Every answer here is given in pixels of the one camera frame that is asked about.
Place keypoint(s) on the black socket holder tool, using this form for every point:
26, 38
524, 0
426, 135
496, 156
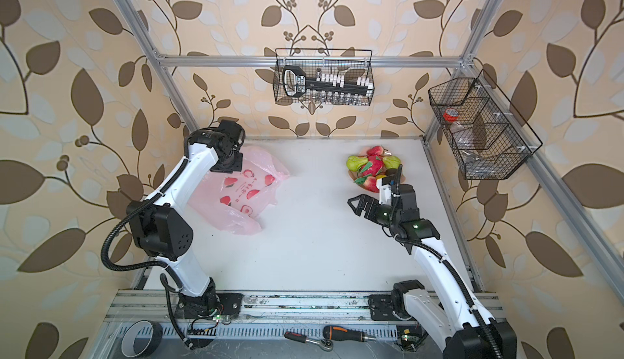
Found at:
296, 83

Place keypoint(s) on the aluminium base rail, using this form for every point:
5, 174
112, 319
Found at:
262, 315

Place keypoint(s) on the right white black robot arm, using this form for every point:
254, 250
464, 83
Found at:
460, 325

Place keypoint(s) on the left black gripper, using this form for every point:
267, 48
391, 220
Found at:
236, 167

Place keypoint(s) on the orange black screwdriver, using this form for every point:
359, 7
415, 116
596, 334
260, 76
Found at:
336, 333

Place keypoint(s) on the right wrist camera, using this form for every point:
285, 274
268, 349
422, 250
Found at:
385, 193

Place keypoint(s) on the black wire basket right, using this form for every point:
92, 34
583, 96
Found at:
502, 139

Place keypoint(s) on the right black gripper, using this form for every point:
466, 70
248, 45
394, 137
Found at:
372, 208

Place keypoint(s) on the clear bottle red cap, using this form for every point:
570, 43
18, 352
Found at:
457, 128

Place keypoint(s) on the red toy peach bottom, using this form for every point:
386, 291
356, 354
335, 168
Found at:
368, 182

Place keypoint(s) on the black tape roll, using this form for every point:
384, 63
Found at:
141, 339

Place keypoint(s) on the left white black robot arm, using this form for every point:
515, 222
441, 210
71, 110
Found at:
158, 228

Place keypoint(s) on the red black ratchet wrench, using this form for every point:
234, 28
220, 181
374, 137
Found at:
325, 345

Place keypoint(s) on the red toy strawberry top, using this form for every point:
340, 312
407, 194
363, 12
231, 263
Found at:
377, 151

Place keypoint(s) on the peach scalloped plastic plate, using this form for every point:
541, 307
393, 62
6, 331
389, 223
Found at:
388, 173

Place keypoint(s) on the black wire basket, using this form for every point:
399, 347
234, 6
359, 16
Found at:
502, 139
350, 62

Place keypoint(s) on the pink plastic bag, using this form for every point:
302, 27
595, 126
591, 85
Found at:
233, 202

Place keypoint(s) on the red toy dragon fruit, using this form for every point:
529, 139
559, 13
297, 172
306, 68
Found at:
374, 167

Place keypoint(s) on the black wire basket centre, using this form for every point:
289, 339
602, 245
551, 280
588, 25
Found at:
350, 62

